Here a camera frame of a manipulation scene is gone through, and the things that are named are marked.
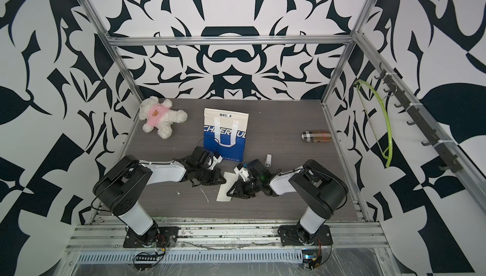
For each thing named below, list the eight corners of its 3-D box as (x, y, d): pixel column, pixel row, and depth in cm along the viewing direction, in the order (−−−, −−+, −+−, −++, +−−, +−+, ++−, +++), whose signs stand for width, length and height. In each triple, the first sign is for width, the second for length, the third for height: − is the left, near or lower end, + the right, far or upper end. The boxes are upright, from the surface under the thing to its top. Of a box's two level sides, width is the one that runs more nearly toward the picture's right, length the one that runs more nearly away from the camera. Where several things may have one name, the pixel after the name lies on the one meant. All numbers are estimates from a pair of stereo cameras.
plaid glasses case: (302, 142, 105) (304, 138, 101) (300, 135, 108) (302, 130, 104) (330, 143, 105) (333, 138, 101) (327, 135, 108) (330, 130, 104)
